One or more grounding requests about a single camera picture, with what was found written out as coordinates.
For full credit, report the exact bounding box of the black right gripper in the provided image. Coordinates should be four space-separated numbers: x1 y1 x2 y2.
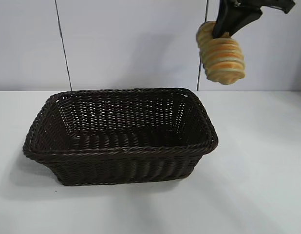
212 0 296 39

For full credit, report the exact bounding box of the long striped bread loaf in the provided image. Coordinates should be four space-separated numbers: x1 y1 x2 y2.
195 20 246 86

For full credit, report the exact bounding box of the dark brown wicker basket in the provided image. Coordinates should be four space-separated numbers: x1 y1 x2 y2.
21 87 218 187

